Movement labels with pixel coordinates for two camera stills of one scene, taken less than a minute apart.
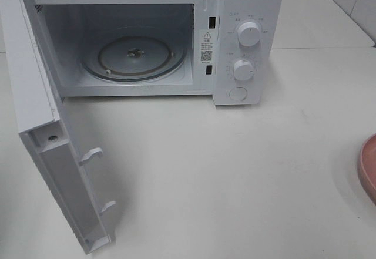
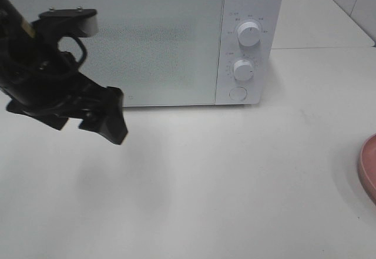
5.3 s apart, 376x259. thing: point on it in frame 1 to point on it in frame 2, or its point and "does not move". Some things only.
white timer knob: [243, 70] does not move
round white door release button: [238, 93] does not move
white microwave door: [42, 124] to [160, 49]
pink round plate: [366, 167] does not move
